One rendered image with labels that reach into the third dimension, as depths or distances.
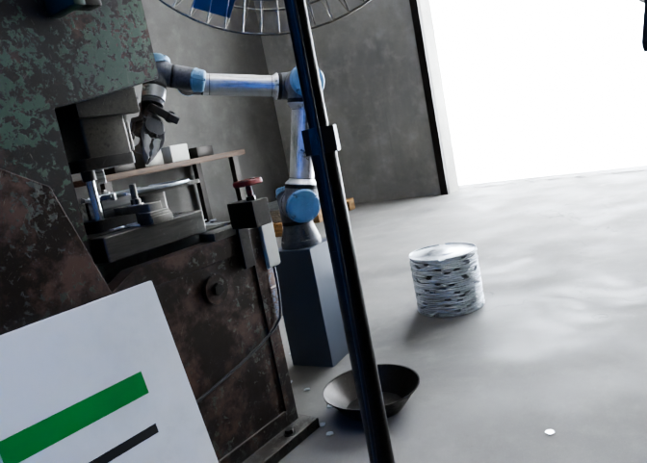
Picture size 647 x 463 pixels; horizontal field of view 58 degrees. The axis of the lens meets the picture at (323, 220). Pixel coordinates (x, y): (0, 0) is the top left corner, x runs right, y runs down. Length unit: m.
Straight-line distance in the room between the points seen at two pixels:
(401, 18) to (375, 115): 1.02
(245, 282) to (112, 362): 0.47
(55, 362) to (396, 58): 5.38
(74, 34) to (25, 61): 0.14
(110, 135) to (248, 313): 0.60
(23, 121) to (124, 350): 0.53
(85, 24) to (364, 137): 5.20
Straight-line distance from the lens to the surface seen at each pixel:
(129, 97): 1.64
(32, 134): 1.38
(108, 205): 1.59
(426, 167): 6.18
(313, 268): 2.08
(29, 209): 1.28
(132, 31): 1.58
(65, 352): 1.28
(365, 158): 6.53
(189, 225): 1.54
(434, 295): 2.50
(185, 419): 1.40
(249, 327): 1.64
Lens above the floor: 0.84
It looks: 8 degrees down
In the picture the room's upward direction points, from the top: 11 degrees counter-clockwise
